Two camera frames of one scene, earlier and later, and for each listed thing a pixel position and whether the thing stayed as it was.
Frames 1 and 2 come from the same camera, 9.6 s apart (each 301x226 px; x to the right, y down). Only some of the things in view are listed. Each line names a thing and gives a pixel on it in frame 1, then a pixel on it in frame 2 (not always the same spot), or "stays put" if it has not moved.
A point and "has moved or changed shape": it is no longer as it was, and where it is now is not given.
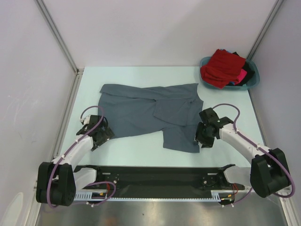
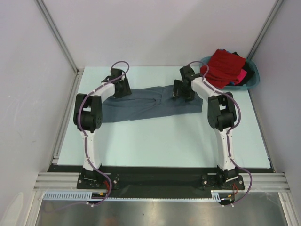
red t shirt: (222, 68) stays put
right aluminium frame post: (252, 52) stays put
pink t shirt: (242, 74) stays put
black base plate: (147, 178) stays put
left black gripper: (107, 134) to (127, 91)
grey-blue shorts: (174, 109) has moved or changed shape
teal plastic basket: (251, 83) stays put
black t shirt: (250, 73) stays put
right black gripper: (206, 143) to (178, 84)
